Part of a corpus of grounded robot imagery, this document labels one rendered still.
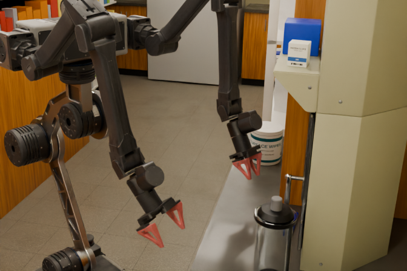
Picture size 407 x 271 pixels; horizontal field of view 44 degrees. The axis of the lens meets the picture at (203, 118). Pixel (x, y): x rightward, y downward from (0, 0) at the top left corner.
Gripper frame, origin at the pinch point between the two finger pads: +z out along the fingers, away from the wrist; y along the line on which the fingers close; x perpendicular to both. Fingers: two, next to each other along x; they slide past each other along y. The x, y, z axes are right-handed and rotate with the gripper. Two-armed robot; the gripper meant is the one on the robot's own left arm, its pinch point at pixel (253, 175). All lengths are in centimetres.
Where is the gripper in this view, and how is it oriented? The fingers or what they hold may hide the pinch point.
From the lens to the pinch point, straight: 177.0
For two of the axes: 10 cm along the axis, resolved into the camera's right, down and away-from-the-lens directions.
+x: -6.2, 2.5, 7.4
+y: 7.1, -2.3, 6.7
